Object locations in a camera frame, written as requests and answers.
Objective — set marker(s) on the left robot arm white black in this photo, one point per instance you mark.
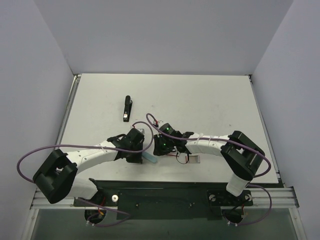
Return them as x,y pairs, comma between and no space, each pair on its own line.
56,177

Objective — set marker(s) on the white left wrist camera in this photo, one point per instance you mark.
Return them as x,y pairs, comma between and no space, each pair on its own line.
141,130

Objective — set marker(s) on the open staple box tray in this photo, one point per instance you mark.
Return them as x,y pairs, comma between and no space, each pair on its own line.
193,159

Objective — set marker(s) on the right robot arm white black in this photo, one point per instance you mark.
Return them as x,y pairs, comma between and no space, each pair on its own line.
242,155

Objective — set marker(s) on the black stapler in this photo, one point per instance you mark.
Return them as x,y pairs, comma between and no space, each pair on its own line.
127,108

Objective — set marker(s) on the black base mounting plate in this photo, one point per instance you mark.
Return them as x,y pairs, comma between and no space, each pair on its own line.
158,200

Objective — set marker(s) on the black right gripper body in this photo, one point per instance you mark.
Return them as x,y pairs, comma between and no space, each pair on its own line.
160,149

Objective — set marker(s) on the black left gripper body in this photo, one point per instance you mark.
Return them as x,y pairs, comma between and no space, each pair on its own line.
136,157

